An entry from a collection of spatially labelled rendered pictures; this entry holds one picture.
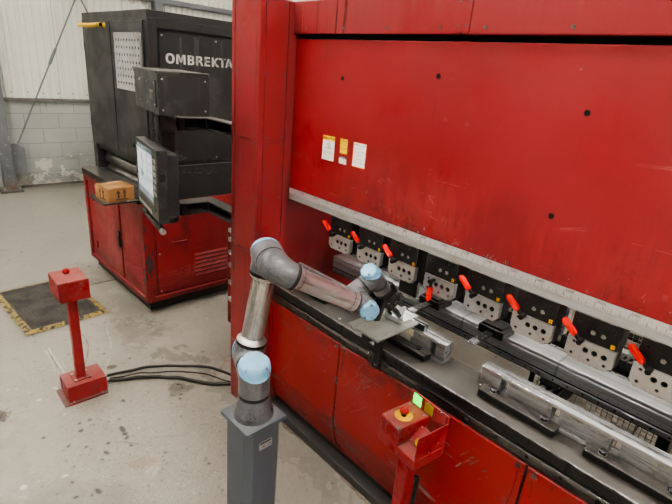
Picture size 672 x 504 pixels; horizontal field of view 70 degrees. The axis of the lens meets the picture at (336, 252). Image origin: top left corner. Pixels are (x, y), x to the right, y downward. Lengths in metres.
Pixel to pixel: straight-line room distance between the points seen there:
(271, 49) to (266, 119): 0.32
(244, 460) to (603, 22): 1.84
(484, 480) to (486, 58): 1.55
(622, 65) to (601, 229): 0.47
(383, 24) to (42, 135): 7.05
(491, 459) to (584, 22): 1.50
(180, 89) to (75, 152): 6.42
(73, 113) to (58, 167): 0.87
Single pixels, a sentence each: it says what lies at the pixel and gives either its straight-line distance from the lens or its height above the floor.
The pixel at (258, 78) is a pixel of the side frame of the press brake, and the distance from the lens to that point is 2.44.
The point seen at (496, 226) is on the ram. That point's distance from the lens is 1.82.
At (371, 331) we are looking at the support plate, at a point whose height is 1.00.
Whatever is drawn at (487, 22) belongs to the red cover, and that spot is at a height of 2.20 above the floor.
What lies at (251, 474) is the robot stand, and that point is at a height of 0.57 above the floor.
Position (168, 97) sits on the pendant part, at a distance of 2.41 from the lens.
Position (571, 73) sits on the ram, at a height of 2.06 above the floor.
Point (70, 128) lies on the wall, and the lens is 8.70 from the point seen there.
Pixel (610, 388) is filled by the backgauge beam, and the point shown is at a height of 0.98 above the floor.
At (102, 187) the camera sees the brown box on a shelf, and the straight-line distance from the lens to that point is 3.86.
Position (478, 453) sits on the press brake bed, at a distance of 2.06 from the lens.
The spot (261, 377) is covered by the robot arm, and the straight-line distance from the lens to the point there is 1.78.
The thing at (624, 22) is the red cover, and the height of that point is 2.19.
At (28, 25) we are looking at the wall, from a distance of 8.52.
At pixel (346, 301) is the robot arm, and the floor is 1.23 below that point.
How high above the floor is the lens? 2.00
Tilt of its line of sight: 21 degrees down
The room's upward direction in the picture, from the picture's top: 5 degrees clockwise
